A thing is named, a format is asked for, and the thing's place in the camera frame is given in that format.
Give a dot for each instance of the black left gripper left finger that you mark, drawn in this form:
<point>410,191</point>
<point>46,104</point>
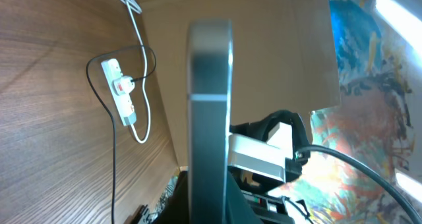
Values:
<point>177,208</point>

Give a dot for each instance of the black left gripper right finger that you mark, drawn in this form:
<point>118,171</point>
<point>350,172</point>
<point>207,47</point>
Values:
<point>238,211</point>

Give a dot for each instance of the blue Galaxy smartphone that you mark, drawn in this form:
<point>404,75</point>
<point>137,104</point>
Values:
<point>209,72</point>

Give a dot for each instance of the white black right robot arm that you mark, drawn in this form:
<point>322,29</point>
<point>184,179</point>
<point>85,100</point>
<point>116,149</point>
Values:
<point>258,190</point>

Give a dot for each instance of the white USB charger adapter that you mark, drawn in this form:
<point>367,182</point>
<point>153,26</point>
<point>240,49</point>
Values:
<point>123,85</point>

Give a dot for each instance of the white power strip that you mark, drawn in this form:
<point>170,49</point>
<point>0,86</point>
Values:
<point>124,104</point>

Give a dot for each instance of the brown cardboard backdrop panel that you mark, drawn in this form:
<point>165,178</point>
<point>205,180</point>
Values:
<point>284,57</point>

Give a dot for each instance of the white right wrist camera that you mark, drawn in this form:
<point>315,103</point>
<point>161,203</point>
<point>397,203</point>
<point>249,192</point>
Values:
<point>266,158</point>

